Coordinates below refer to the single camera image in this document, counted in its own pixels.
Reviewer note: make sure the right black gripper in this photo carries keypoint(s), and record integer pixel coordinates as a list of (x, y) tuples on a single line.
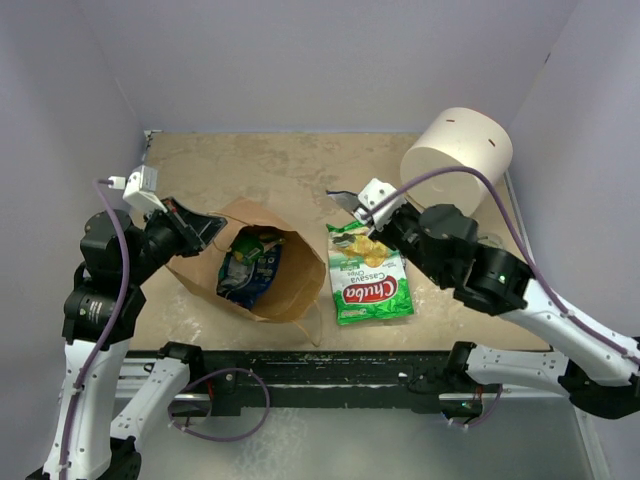
[(384, 234)]

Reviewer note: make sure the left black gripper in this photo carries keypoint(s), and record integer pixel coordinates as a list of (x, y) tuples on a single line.
[(195, 230)]

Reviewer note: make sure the brown paper bag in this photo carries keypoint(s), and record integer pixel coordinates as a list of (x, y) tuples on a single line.
[(298, 279)]

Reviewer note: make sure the green Chuba chips bag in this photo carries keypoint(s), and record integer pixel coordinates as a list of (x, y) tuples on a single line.
[(368, 280)]

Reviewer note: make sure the green tea candy bag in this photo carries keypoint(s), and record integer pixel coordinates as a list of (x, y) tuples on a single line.
[(248, 248)]

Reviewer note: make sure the blue white snack packet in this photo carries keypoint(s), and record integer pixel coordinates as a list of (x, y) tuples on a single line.
[(347, 201)]

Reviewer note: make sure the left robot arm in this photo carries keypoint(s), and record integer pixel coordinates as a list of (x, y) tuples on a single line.
[(91, 441)]

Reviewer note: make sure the white cylindrical container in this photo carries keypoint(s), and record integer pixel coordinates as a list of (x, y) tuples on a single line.
[(458, 137)]

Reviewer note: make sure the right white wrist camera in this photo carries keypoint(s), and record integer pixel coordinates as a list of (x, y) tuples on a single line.
[(378, 201)]

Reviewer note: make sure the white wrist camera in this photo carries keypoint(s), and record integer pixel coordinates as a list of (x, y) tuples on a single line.
[(139, 190), (378, 201)]

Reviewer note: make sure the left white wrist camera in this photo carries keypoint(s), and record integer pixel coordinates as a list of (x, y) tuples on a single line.
[(139, 190)]

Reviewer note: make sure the black aluminium frame rail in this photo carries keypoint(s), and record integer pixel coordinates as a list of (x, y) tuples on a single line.
[(460, 384)]

